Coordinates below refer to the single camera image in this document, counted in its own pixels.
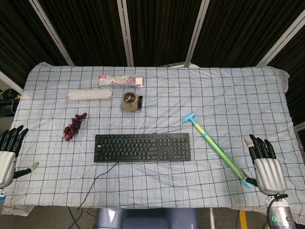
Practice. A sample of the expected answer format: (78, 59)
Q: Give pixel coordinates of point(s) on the black folding screen partition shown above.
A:
(152, 31)

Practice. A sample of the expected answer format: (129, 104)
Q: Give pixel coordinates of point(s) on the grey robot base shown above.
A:
(145, 218)

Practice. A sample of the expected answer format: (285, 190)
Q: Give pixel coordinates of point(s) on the red plastic grape bunch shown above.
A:
(74, 126)

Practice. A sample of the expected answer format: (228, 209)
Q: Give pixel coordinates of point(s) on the blue checked tablecloth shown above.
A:
(152, 138)

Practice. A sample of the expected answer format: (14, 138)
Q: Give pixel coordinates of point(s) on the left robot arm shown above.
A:
(2, 197)

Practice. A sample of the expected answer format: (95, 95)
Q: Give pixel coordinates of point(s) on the green blue water pump toy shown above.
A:
(214, 145)

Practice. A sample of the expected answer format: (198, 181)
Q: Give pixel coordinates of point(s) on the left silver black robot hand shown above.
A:
(7, 162)

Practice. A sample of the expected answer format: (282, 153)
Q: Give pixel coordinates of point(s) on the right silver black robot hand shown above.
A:
(269, 171)

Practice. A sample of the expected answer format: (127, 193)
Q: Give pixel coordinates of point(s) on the black computer keyboard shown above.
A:
(142, 148)

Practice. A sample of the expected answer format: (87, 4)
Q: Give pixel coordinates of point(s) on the glass jar with black lid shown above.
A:
(130, 101)

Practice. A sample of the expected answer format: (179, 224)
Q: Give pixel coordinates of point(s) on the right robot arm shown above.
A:
(278, 212)

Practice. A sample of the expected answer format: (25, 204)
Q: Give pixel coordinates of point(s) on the clear plastic straw pack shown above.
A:
(89, 94)

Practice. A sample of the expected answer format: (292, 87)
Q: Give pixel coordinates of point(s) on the pink floral toothpaste box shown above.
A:
(121, 80)

